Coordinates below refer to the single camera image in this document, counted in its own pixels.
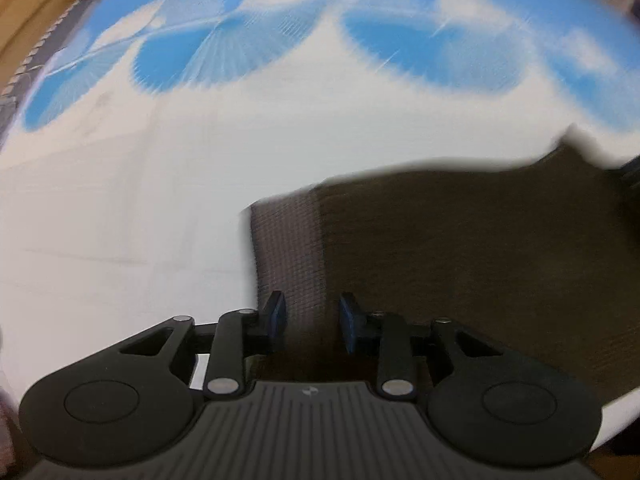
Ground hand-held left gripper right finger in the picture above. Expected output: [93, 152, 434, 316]
[339, 292, 506, 402]

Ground wooden bed frame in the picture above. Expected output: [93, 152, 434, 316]
[0, 0, 83, 92]

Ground brown corduroy pants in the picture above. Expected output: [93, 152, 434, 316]
[247, 127, 640, 407]

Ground blue printed bed sheet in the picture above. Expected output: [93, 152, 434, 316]
[0, 0, 640, 453]

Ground grey mattress edge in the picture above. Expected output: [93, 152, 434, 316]
[0, 0, 108, 141]

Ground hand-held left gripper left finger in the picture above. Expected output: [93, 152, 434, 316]
[117, 290, 287, 402]

